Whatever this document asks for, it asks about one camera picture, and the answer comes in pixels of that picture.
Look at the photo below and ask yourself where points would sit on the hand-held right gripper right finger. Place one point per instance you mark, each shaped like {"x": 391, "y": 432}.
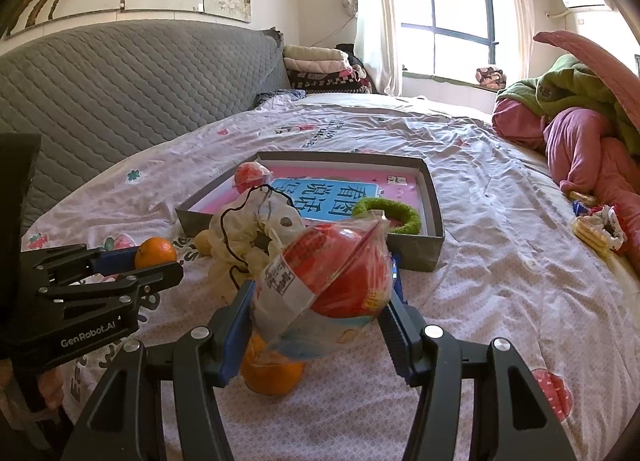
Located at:
{"x": 400, "y": 336}

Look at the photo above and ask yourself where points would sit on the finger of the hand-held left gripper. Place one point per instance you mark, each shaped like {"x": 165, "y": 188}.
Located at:
{"x": 150, "y": 276}
{"x": 115, "y": 261}

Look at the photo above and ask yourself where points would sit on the patterned cloth on windowsill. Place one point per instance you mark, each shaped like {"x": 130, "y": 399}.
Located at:
{"x": 490, "y": 77}

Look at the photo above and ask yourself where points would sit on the green blanket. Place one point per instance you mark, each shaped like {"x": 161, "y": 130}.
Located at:
{"x": 575, "y": 86}

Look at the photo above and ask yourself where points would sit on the blue and yellow packet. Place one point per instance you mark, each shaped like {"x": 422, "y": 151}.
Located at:
{"x": 582, "y": 201}

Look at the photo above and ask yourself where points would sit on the dark patterned cloth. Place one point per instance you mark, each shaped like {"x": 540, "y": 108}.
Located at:
{"x": 277, "y": 97}

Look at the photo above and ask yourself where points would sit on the grey quilted headboard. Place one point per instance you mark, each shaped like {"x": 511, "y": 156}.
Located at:
{"x": 125, "y": 91}

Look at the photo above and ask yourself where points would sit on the salmon pink cushion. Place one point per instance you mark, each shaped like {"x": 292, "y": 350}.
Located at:
{"x": 590, "y": 56}

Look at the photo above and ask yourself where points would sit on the cream folded blanket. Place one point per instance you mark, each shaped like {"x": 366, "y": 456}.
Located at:
{"x": 312, "y": 57}

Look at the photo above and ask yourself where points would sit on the white printed scrunchie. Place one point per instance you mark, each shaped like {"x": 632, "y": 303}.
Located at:
{"x": 610, "y": 226}

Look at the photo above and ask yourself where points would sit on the white curtain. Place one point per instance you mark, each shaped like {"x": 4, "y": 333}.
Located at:
{"x": 375, "y": 16}
{"x": 517, "y": 11}

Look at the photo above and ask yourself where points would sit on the yellow wafer snack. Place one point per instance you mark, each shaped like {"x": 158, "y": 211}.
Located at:
{"x": 587, "y": 236}

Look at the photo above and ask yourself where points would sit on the blue snack packet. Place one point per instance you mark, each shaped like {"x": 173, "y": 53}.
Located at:
{"x": 397, "y": 273}

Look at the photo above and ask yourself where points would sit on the grey cardboard box tray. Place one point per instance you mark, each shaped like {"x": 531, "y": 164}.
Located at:
{"x": 415, "y": 253}

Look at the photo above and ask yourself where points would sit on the pink and blue book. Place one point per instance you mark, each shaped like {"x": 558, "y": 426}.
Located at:
{"x": 320, "y": 201}

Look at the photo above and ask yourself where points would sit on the pink quilt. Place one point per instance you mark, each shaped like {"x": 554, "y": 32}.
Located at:
{"x": 580, "y": 151}

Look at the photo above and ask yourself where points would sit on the blue toy egg packet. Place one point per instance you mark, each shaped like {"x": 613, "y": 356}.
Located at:
{"x": 252, "y": 177}

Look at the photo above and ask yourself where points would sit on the window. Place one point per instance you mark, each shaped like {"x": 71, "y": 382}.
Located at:
{"x": 460, "y": 6}

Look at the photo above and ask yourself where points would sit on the dark floral folded blanket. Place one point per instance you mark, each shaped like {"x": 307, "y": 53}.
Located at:
{"x": 325, "y": 82}

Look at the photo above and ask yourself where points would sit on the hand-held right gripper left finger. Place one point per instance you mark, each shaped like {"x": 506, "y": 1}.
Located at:
{"x": 232, "y": 336}

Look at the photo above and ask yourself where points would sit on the orange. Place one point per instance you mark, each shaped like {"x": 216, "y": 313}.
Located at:
{"x": 272, "y": 376}
{"x": 156, "y": 253}

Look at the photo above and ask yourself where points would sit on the red toy egg packet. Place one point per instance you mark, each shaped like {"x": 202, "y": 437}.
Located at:
{"x": 340, "y": 281}

